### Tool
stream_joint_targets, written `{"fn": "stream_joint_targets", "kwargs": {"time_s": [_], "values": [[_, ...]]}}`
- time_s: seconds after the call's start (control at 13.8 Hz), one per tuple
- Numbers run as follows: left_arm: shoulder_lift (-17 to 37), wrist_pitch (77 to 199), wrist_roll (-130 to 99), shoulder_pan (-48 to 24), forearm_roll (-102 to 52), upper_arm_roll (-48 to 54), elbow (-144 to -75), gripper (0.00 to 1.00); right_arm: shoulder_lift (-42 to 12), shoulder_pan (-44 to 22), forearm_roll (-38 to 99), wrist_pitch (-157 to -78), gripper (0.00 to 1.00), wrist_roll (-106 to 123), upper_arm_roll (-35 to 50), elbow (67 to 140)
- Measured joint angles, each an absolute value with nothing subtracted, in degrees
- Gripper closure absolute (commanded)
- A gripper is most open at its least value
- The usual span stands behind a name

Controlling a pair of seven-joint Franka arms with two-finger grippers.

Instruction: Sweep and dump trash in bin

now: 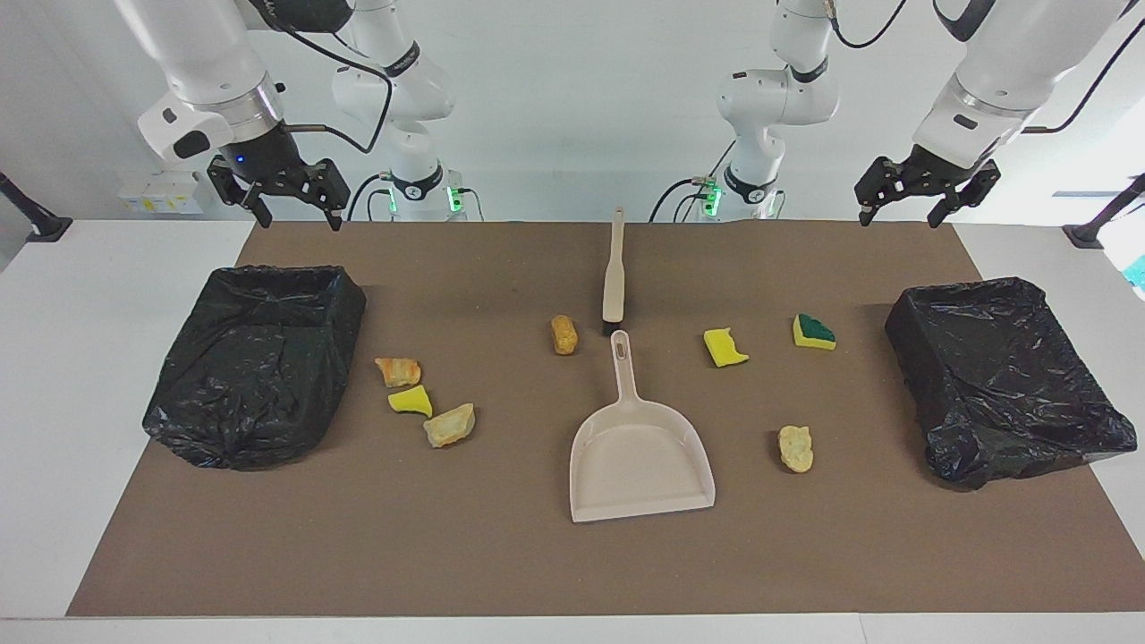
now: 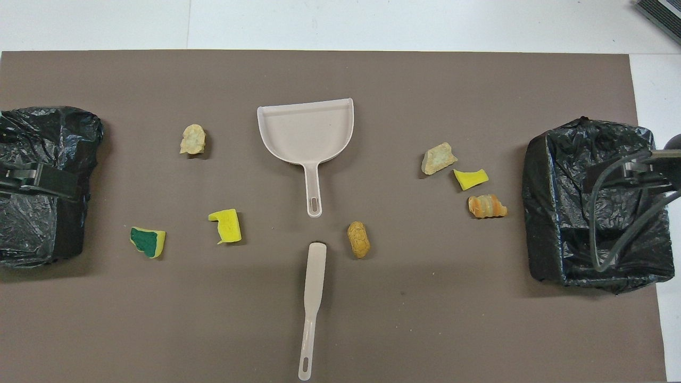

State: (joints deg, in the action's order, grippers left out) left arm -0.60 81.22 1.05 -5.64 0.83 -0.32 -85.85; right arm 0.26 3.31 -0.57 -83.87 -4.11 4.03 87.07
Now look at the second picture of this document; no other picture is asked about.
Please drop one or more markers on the orange striped foam chunk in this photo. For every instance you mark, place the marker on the orange striped foam chunk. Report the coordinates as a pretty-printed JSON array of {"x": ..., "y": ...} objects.
[{"x": 485, "y": 206}]

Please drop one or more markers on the beige plastic dustpan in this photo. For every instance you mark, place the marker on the beige plastic dustpan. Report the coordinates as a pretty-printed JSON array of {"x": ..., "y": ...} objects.
[{"x": 306, "y": 133}]

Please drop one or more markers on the peanut shaped brown foam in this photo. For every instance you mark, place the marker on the peanut shaped brown foam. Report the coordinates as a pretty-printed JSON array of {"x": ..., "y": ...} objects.
[{"x": 358, "y": 239}]

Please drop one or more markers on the black bag lined bin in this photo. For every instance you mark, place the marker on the black bag lined bin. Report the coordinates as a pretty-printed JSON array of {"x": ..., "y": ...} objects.
[
  {"x": 53, "y": 138},
  {"x": 564, "y": 175}
]

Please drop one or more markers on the greenish tan foam chunk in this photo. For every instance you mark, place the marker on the greenish tan foam chunk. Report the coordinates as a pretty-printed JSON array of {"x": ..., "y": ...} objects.
[{"x": 437, "y": 158}]

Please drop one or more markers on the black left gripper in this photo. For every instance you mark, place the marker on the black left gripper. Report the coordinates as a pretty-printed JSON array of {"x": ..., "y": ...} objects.
[{"x": 58, "y": 187}]

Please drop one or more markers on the green and yellow sponge piece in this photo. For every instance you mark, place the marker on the green and yellow sponge piece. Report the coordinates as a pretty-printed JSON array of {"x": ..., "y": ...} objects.
[{"x": 146, "y": 240}]

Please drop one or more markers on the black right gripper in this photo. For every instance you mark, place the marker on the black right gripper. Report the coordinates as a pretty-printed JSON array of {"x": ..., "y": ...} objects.
[{"x": 612, "y": 175}]

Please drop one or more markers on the dark ribbed panel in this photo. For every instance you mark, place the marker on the dark ribbed panel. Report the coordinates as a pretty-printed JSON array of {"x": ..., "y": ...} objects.
[{"x": 665, "y": 13}]

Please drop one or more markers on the beige hand brush black bristles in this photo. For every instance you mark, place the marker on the beige hand brush black bristles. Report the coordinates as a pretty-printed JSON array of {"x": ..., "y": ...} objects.
[{"x": 314, "y": 276}]

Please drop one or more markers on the small yellow sponge piece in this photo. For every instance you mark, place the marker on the small yellow sponge piece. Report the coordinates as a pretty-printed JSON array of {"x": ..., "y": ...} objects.
[{"x": 471, "y": 180}]

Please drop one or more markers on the brown table mat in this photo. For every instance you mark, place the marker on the brown table mat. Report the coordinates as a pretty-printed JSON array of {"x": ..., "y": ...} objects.
[{"x": 425, "y": 319}]

